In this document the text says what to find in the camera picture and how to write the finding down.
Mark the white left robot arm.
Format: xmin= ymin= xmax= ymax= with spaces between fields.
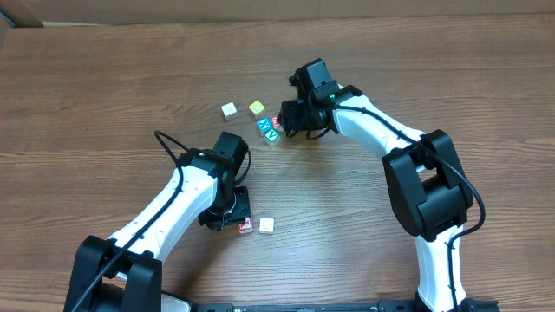
xmin=64 ymin=145 xmax=251 ymax=311

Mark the green V wooden block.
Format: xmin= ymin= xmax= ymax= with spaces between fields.
xmin=263 ymin=128 xmax=281 ymax=147

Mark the yellow wooden block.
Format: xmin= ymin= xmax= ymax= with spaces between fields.
xmin=248 ymin=100 xmax=265 ymax=119

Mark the white picture wooden block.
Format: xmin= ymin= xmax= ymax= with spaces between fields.
xmin=221 ymin=102 xmax=238 ymax=120

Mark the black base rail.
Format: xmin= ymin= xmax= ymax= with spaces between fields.
xmin=160 ymin=292 xmax=500 ymax=312

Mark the plain cream wooden block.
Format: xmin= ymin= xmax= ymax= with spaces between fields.
xmin=259 ymin=218 xmax=275 ymax=234

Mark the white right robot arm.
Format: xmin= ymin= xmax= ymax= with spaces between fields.
xmin=279 ymin=81 xmax=483 ymax=311

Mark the red M wooden block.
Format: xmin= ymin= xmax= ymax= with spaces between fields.
xmin=271 ymin=115 xmax=283 ymax=132

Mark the red Y wooden block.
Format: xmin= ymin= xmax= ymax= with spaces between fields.
xmin=238 ymin=217 xmax=253 ymax=234

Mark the blue X wooden block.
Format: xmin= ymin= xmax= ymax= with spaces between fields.
xmin=257 ymin=117 xmax=273 ymax=136

